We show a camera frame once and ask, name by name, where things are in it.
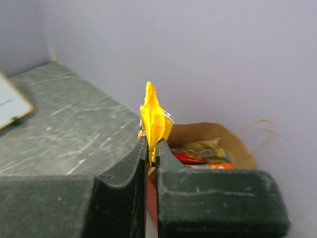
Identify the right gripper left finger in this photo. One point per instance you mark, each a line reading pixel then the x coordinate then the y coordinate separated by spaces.
pixel 109 205

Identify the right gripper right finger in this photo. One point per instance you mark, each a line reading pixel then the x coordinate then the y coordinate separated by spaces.
pixel 205 203

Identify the orange snack packet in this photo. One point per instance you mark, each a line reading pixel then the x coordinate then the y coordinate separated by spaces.
pixel 225 166

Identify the small red snack packet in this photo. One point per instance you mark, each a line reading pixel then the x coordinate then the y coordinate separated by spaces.
pixel 189 157

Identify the brown snack pouch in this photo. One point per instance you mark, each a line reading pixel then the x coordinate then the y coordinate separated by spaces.
pixel 204 149

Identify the red paper bag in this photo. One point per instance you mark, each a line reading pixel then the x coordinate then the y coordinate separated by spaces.
pixel 236 150

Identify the yellow M&M's bag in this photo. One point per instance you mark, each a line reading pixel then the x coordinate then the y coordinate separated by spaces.
pixel 155 122

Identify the small whiteboard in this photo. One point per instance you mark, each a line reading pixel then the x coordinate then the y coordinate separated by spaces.
pixel 13 103

